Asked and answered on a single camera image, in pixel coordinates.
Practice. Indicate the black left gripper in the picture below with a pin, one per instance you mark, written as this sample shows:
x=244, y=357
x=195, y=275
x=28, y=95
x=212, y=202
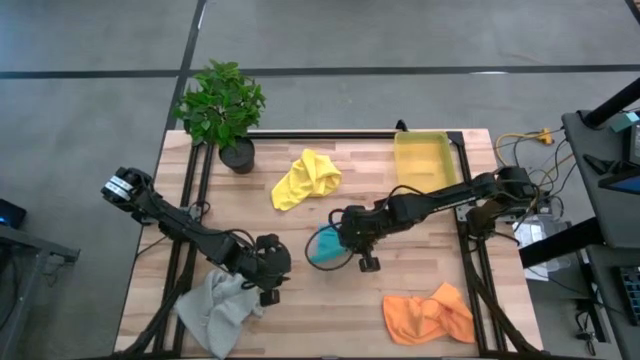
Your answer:
x=270, y=262

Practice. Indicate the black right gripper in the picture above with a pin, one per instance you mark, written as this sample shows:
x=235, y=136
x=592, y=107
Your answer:
x=362, y=227

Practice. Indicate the teal microfiber towel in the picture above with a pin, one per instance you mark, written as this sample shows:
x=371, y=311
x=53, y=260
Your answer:
x=325, y=247

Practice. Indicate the yellow microfiber towel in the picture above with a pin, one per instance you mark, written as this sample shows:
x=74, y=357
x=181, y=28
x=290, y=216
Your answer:
x=305, y=180

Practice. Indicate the orange microfiber towel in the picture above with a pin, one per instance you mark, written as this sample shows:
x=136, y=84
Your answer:
x=425, y=317

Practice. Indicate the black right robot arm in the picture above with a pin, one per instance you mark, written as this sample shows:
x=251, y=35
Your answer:
x=440, y=197

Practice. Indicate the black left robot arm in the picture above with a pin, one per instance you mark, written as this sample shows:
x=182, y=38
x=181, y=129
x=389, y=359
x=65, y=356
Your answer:
x=185, y=227

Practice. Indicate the grey microfiber towel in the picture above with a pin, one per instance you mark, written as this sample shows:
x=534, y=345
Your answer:
x=215, y=312

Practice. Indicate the yellow-green plastic bin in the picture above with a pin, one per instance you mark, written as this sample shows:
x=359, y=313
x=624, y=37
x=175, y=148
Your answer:
x=422, y=162

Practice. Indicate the green potted plant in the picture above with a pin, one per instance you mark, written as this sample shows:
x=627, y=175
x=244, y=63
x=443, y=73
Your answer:
x=222, y=107

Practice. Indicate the white plastic bag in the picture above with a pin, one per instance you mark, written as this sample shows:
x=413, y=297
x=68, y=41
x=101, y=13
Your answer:
x=535, y=235

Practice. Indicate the grey side desk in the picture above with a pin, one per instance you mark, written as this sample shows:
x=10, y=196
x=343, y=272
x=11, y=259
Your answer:
x=605, y=200

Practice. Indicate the dark grey side table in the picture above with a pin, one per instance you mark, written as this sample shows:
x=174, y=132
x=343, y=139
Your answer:
x=25, y=280

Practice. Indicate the black tablet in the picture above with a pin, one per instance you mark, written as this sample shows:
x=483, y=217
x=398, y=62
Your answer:
x=622, y=184

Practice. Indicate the black device blue light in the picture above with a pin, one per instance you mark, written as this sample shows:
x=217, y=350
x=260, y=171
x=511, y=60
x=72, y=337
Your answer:
x=10, y=215

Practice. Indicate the black keyboard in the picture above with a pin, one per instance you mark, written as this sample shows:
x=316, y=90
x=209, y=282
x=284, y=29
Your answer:
x=631, y=295

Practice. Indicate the black slanted pole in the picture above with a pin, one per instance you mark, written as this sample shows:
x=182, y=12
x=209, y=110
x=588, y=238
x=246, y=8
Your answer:
x=612, y=105

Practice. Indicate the small teal box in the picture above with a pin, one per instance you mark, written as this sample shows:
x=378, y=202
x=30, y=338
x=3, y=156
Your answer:
x=625, y=121

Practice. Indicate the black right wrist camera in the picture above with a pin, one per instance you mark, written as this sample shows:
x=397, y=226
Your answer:
x=369, y=262

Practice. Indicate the black aluminium table frame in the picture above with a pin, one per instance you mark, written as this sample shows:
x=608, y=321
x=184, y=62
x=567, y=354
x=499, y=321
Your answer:
x=310, y=135

